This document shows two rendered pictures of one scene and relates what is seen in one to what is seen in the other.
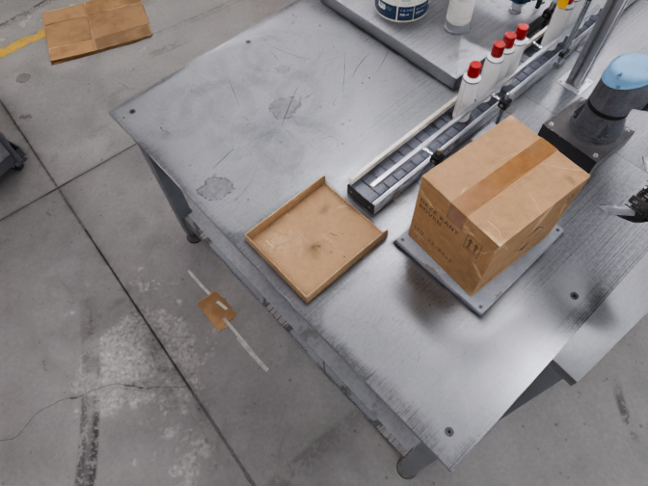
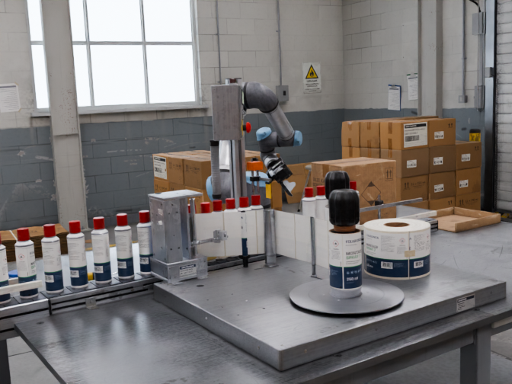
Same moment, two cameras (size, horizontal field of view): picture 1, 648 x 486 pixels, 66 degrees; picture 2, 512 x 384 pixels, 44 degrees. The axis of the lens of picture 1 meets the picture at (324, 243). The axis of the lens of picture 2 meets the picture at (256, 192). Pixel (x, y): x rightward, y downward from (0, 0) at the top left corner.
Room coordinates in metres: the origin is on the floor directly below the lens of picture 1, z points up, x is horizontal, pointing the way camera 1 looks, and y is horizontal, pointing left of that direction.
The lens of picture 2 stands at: (3.60, -0.55, 1.43)
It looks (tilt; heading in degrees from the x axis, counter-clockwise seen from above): 9 degrees down; 186
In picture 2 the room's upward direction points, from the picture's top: 2 degrees counter-clockwise
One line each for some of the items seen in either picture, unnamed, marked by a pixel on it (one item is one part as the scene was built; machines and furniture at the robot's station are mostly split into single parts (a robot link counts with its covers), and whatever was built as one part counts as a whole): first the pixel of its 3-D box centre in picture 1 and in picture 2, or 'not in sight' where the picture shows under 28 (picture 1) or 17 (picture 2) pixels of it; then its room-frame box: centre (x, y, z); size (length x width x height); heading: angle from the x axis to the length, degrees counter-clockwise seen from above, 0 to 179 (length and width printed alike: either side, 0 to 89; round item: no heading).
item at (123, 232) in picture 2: not in sight; (123, 246); (1.70, -1.18, 0.98); 0.05 x 0.05 x 0.20
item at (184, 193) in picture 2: not in sight; (174, 194); (1.68, -1.01, 1.14); 0.14 x 0.11 x 0.01; 129
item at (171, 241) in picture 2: not in sight; (177, 235); (1.68, -1.02, 1.01); 0.14 x 0.13 x 0.26; 129
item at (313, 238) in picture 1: (315, 234); (454, 219); (0.70, 0.02, 0.85); 0.30 x 0.26 x 0.04; 129
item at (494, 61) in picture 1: (490, 72); not in sight; (1.16, -0.53, 0.98); 0.05 x 0.05 x 0.20
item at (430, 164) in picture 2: not in sight; (411, 175); (-2.90, 0.29, 0.57); 1.20 x 0.85 x 1.14; 128
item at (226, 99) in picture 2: not in sight; (228, 112); (1.34, -0.89, 1.38); 0.17 x 0.10 x 0.19; 5
